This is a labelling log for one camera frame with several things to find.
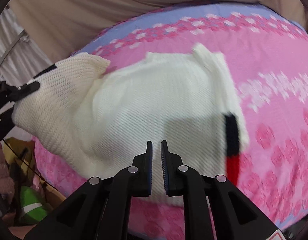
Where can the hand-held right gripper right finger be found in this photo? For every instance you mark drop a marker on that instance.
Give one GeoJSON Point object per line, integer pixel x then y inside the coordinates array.
{"type": "Point", "coordinates": [164, 166]}

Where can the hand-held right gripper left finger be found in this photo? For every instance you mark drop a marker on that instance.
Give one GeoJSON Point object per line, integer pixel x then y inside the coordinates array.
{"type": "Point", "coordinates": [150, 166]}

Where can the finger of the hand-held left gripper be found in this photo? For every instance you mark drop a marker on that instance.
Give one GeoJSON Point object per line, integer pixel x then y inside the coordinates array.
{"type": "Point", "coordinates": [26, 88]}

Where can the white red navy knit sweater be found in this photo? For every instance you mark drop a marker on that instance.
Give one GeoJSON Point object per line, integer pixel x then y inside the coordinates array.
{"type": "Point", "coordinates": [134, 110]}

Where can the person's left forearm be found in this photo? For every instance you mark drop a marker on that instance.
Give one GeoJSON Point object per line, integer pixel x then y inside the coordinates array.
{"type": "Point", "coordinates": [2, 167]}

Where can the white sheer curtain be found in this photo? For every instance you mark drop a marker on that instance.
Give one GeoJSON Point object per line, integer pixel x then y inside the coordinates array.
{"type": "Point", "coordinates": [21, 50]}

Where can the yellow brown cloth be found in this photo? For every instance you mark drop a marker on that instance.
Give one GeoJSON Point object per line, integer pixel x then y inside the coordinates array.
{"type": "Point", "coordinates": [19, 152]}

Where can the beige backdrop cloth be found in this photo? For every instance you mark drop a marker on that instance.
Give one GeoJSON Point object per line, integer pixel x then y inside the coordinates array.
{"type": "Point", "coordinates": [94, 5]}

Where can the green bag with white stripe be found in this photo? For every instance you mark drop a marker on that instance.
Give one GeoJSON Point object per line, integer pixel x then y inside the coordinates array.
{"type": "Point", "coordinates": [32, 203]}

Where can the pink floral bed sheet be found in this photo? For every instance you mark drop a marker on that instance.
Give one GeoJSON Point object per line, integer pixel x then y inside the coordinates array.
{"type": "Point", "coordinates": [268, 80]}

